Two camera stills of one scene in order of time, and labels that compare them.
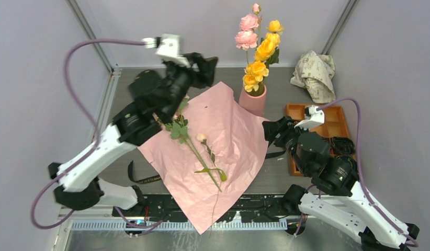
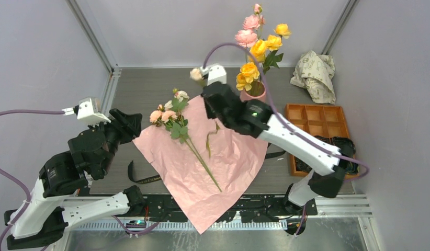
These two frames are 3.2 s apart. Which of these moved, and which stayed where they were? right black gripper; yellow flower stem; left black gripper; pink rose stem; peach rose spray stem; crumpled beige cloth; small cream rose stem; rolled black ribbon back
Moved: right black gripper; left black gripper; small cream rose stem; yellow flower stem
Stayed: rolled black ribbon back; pink rose stem; peach rose spray stem; crumpled beige cloth
